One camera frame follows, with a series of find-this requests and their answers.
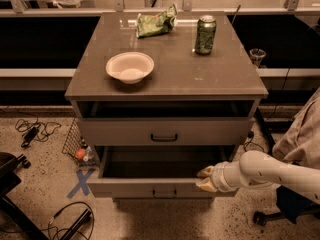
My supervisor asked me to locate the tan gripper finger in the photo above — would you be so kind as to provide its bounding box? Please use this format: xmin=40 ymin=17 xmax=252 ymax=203
xmin=196 ymin=178 xmax=218 ymax=193
xmin=197 ymin=165 xmax=214 ymax=178

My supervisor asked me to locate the black cable on floor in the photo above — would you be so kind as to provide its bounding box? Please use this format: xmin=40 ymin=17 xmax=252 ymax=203
xmin=46 ymin=201 xmax=96 ymax=240

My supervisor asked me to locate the green chip bag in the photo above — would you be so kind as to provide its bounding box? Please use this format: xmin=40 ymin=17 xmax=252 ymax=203
xmin=136 ymin=4 xmax=178 ymax=38

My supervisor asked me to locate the clear plastic cup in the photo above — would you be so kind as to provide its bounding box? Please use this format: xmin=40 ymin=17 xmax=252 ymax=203
xmin=249 ymin=48 xmax=266 ymax=67

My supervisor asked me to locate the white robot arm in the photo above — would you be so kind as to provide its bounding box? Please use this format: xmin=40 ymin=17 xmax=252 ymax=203
xmin=196 ymin=151 xmax=320 ymax=204

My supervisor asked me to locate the black power adapter with cable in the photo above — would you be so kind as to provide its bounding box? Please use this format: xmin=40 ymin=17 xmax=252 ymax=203
xmin=15 ymin=118 xmax=61 ymax=149

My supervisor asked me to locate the grey drawer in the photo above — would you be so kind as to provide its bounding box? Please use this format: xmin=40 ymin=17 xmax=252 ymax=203
xmin=73 ymin=100 xmax=256 ymax=146
xmin=87 ymin=145 xmax=235 ymax=200

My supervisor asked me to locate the green soda can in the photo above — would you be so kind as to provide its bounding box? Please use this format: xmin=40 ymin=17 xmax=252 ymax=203
xmin=195 ymin=15 xmax=217 ymax=55

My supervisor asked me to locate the white paper bowl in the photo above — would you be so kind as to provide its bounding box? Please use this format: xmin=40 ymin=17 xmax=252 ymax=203
xmin=105 ymin=52 xmax=154 ymax=84

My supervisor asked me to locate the black cable right floor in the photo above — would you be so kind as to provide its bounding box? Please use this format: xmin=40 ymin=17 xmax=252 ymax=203
xmin=243 ymin=131 xmax=268 ymax=154

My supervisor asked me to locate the grey drawer cabinet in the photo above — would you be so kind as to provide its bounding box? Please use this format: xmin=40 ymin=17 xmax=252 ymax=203
xmin=64 ymin=11 xmax=270 ymax=205

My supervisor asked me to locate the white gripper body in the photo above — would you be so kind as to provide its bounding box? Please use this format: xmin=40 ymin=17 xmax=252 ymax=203
xmin=211 ymin=162 xmax=234 ymax=193

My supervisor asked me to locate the wire basket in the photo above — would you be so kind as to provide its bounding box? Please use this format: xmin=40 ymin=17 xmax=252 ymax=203
xmin=62 ymin=120 xmax=96 ymax=167

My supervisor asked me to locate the black office chair left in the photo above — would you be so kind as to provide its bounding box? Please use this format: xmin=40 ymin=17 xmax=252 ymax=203
xmin=0 ymin=152 xmax=49 ymax=240

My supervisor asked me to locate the blue tape cross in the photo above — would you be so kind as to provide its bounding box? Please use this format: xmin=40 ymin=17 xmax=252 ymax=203
xmin=67 ymin=168 xmax=95 ymax=199

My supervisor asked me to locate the orange ball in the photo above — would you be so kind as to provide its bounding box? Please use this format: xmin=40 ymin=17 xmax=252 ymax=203
xmin=75 ymin=148 xmax=86 ymax=160

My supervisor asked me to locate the black table leg right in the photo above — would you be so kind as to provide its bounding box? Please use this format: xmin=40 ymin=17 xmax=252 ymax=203
xmin=254 ymin=109 xmax=275 ymax=154

